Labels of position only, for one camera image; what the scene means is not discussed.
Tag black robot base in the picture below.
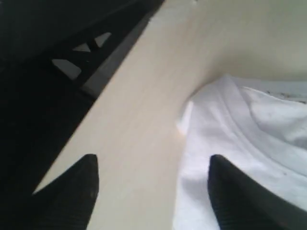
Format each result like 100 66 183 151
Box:
0 0 166 216

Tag white t-shirt red lettering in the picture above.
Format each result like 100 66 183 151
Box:
173 75 307 230

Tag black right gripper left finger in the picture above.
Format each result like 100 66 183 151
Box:
14 154 99 230

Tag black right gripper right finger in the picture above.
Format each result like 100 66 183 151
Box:
207 155 307 230

